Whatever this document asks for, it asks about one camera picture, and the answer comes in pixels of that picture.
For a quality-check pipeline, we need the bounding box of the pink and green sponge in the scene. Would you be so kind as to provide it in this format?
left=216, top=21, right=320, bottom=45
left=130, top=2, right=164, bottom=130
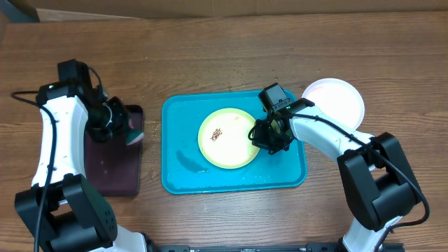
left=126, top=128, right=144, bottom=146

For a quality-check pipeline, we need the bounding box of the black square water tray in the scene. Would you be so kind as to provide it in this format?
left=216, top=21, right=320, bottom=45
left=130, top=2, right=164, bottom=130
left=84, top=104, right=144, bottom=197

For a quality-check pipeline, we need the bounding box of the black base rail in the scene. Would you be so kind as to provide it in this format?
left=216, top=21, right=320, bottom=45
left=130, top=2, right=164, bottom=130
left=147, top=242, right=347, bottom=252

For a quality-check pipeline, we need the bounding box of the white round plate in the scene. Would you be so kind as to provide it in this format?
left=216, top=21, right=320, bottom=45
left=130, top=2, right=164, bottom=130
left=302, top=78, right=365, bottom=130

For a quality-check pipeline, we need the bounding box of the blue plastic tray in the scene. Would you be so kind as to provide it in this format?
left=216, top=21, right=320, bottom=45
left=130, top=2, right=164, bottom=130
left=161, top=90, right=308, bottom=195

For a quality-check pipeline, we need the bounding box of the yellow round plate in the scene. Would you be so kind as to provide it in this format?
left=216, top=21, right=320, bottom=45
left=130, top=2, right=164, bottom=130
left=197, top=108, right=260, bottom=169

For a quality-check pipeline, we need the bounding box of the brown cardboard backdrop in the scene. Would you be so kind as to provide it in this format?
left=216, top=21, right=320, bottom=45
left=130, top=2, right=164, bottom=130
left=6, top=0, right=448, bottom=23

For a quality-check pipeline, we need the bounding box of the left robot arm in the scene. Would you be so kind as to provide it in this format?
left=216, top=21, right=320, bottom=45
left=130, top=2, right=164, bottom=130
left=15, top=59, right=154, bottom=251

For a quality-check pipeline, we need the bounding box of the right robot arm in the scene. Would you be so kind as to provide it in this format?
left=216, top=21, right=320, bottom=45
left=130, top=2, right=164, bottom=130
left=248, top=98, right=427, bottom=251

